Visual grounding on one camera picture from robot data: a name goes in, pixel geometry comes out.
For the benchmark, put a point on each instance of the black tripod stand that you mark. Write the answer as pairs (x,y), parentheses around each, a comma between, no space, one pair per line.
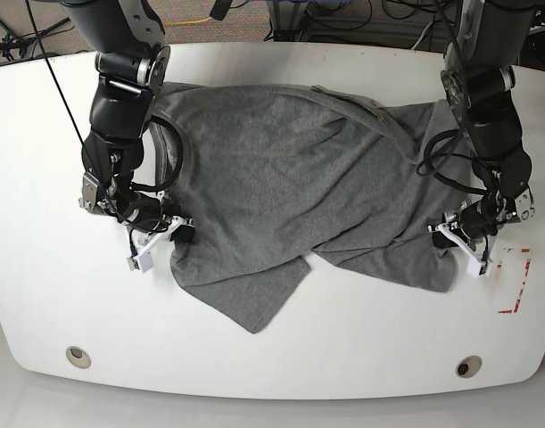
(17,47)

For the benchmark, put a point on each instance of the left table cable grommet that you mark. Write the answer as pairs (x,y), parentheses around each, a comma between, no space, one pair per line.
(78,357)

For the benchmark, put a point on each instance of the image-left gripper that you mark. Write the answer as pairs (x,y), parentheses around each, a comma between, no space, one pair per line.
(145,214)

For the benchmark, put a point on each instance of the red tape rectangle marking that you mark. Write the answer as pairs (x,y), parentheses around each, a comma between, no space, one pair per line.
(510,279)

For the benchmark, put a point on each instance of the table cable grommet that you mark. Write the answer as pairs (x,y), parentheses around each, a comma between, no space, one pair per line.
(469,367)
(78,357)

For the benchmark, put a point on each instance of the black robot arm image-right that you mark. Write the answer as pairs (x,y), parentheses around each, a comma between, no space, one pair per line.
(478,79)

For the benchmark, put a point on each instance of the grey T-shirt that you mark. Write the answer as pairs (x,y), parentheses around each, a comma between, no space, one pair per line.
(269,174)

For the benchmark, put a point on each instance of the right table cable grommet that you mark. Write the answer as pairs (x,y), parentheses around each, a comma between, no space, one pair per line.
(469,367)

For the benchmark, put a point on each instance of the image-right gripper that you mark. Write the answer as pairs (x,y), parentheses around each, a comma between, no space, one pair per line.
(473,223)

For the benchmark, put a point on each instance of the black robot arm image-left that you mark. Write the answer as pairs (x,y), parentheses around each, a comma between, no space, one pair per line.
(131,60)

